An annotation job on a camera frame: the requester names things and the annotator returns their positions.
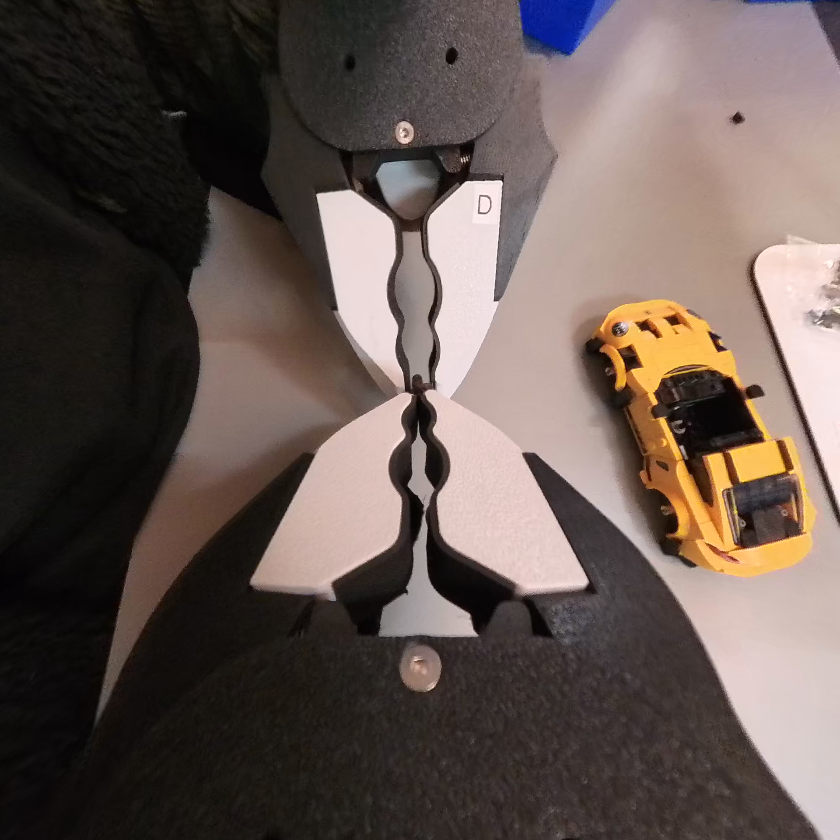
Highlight white book stand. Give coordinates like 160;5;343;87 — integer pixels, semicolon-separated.
751;243;840;519

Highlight clear bag of small parts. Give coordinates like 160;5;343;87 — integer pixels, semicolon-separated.
786;233;840;332

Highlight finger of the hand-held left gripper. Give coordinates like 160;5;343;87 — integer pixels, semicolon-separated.
423;174;505;401
316;190;411;398

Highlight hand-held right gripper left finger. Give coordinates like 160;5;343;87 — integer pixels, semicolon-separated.
251;391;420;635

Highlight person's dark clothing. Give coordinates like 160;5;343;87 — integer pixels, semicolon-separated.
0;0;290;840

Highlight stacked blue plastic bins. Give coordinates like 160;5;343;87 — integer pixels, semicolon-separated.
518;0;614;55

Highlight yellow lego car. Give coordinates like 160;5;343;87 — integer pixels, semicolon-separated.
583;298;819;578

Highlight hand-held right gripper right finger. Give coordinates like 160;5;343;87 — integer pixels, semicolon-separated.
423;390;590;631

